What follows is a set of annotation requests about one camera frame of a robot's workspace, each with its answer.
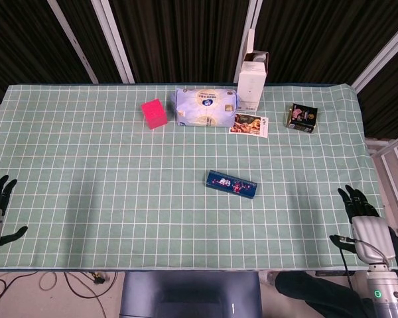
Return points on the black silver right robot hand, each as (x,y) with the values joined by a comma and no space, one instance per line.
(373,236)

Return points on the blue patterned box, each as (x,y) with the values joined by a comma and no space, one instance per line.
(230,185)

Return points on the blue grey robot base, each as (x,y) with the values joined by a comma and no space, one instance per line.
(185,291)

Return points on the aluminium side rack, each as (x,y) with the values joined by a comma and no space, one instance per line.
(393,172)

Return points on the yellow black floor plug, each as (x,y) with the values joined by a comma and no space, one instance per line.
(98,277)

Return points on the green checkered tablecloth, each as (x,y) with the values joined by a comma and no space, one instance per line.
(119,182)

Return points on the black printed tin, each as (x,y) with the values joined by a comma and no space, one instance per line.
(302,117)

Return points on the small snack card packet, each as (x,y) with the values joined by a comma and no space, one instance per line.
(248,125)

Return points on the tall white carton box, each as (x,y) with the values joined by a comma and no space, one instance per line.
(250,86)

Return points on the pink cube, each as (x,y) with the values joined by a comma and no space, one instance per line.
(154,114)

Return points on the light blue tissue pack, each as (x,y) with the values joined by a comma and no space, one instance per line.
(202,106)

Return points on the black pleated curtain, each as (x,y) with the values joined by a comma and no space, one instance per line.
(185,39)

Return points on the white aluminium frame post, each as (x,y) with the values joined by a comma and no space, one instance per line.
(114,43)
(73,41)
(252,16)
(381,58)

